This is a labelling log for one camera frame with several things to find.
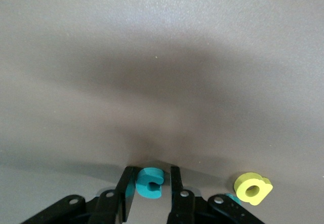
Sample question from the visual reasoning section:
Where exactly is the teal foam letter c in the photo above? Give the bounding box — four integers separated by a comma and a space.
135, 167, 164, 200

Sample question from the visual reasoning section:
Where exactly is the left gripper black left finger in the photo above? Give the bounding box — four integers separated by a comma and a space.
19, 166, 139, 224

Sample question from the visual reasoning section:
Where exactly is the brown table cover sheet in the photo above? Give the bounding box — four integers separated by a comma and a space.
0, 0, 324, 224

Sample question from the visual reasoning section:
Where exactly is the teal foam letter r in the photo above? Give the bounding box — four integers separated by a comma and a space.
224, 193, 242, 206

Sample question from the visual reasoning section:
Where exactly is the yellow foam letter a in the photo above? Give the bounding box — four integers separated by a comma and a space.
234, 172, 273, 206

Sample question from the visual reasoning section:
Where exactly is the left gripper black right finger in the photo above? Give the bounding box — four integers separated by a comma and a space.
167, 166, 265, 224

